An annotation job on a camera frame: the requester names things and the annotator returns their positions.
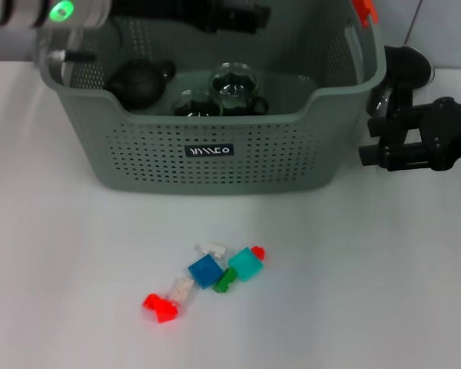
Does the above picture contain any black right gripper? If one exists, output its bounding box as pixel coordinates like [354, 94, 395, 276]
[359, 97, 461, 172]

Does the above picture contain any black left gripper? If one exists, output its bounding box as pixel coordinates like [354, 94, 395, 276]
[112, 0, 273, 35]

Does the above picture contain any glass teacup black holder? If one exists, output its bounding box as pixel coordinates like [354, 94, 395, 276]
[208, 62, 270, 116]
[172, 88, 224, 118]

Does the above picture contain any grey-green perforated storage basket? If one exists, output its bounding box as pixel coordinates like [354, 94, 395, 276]
[40, 0, 387, 196]

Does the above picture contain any teal square building block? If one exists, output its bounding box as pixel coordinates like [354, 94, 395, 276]
[227, 247, 264, 283]

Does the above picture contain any small white building block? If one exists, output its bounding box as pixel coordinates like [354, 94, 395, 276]
[194, 241, 228, 259]

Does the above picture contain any green building block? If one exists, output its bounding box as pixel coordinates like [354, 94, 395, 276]
[212, 267, 239, 294]

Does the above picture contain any blue square building block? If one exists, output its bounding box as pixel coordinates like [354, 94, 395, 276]
[187, 254, 224, 290]

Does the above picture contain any translucent white building block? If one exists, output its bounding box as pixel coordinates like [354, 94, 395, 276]
[168, 276, 195, 307]

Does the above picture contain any large red building block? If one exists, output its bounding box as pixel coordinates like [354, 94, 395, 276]
[142, 293, 179, 324]

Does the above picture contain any glass carafe black lid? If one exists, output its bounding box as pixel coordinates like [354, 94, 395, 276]
[364, 45, 436, 149]

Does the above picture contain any black ceramic teapot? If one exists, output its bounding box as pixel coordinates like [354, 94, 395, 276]
[106, 57, 177, 110]

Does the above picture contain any orange basket carry handle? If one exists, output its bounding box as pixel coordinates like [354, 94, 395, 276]
[351, 0, 380, 30]

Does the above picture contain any thin black camera cable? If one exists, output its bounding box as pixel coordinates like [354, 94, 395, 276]
[404, 0, 424, 44]

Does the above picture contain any left gripper connector cable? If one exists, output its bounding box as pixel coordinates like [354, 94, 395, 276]
[47, 48, 98, 63]

